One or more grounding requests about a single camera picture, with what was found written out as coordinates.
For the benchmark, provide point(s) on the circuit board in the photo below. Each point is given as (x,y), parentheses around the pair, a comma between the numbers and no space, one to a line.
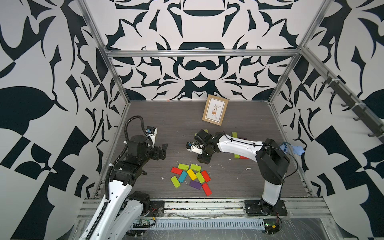
(271,229)
(144,223)

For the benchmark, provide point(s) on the white cable duct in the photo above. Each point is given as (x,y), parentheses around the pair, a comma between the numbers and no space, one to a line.
(209,224)

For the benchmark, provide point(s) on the teal block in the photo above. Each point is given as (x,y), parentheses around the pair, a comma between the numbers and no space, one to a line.
(182,177)

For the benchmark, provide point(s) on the wooden picture frame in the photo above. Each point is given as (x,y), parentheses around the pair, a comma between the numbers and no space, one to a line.
(215,110)

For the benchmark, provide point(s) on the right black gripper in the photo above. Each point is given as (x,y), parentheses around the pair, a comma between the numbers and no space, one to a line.
(202,159)

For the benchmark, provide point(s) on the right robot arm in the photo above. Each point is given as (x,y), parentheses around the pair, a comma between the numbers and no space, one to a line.
(273,163)

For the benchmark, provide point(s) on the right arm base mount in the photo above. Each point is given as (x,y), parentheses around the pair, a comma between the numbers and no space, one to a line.
(256,208)

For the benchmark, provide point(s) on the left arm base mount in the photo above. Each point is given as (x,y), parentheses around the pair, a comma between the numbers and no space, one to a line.
(153,208)

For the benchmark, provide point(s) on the right circuit board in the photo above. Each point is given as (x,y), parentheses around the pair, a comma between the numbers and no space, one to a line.
(271,229)

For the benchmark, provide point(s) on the blue cloth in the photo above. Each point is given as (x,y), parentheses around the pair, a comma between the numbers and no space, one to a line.
(297,150)

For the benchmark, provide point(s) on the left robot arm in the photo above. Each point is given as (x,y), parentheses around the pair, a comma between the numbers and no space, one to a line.
(120,208)

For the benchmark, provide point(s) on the purple block lower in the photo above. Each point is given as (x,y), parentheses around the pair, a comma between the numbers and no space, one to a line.
(196,185)

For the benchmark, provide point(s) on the left circuit board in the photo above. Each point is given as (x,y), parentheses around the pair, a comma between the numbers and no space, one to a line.
(144,223)

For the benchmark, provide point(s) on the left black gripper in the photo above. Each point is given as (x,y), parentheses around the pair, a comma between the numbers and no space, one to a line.
(156,155)

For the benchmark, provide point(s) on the yellow block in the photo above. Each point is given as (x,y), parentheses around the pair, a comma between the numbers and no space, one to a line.
(191,174)

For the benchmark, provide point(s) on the black wall hook rail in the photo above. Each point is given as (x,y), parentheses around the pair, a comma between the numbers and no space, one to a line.
(352,102)

